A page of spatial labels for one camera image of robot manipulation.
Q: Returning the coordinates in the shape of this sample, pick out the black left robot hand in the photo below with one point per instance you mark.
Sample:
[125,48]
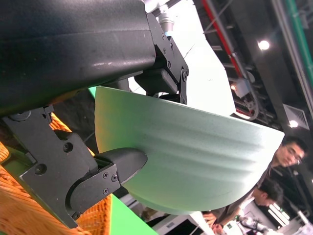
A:
[61,49]

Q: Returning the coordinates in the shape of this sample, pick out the pale grey-green bowl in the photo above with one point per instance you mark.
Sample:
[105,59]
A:
[195,159]

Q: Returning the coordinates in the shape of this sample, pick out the orange wicker basket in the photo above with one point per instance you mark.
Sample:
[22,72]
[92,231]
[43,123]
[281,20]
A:
[19,210]

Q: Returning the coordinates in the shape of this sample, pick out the red ceiling pipe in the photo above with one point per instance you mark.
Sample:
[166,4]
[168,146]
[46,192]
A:
[221,31]

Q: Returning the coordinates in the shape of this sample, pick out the grey ceiling junction box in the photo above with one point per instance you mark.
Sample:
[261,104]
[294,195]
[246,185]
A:
[242,86]

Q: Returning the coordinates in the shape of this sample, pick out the round ceiling spotlight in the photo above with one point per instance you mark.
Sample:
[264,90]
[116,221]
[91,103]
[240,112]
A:
[264,44]
[293,123]

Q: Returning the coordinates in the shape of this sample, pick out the metal ceiling air vent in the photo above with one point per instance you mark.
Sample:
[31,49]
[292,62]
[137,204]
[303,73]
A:
[294,116]

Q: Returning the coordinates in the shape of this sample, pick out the man wearing glasses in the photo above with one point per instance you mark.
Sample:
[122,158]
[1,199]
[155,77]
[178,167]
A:
[291,151]

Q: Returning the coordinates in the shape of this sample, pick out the black-haired man looking down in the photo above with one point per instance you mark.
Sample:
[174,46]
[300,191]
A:
[269,193]

